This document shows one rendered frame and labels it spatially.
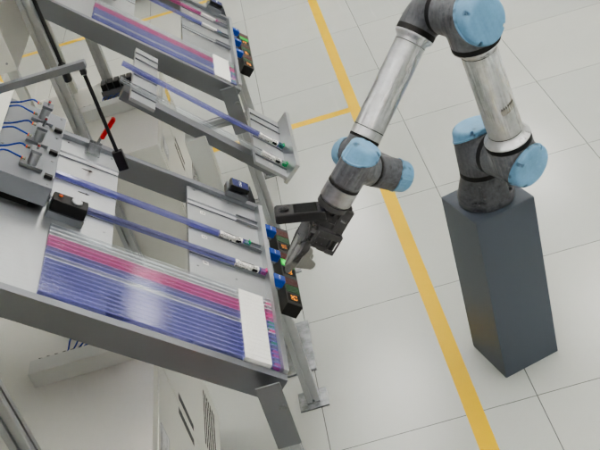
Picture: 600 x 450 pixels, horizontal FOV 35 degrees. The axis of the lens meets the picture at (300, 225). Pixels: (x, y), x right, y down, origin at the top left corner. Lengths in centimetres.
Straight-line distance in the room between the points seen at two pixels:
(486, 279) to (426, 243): 84
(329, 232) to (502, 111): 50
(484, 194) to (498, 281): 26
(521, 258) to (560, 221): 79
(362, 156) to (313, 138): 224
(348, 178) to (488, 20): 46
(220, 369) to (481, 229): 92
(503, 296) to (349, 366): 59
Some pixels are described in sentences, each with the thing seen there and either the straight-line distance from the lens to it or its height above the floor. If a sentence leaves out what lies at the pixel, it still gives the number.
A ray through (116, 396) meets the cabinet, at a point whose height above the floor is 62.
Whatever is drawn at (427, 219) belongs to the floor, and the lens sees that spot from 359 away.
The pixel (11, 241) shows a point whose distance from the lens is 197.
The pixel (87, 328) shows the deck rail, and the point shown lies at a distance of 186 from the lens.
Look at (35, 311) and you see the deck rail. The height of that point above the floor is 105.
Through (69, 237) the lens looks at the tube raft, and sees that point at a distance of 203.
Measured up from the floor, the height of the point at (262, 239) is 73.
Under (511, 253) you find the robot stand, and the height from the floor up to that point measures 41.
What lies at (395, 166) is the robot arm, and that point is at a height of 90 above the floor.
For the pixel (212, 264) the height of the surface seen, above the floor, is 81.
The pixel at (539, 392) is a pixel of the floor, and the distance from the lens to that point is 283.
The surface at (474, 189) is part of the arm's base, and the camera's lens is 255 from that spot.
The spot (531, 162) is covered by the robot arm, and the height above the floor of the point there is 73.
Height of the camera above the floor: 199
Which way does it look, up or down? 32 degrees down
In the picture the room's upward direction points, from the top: 18 degrees counter-clockwise
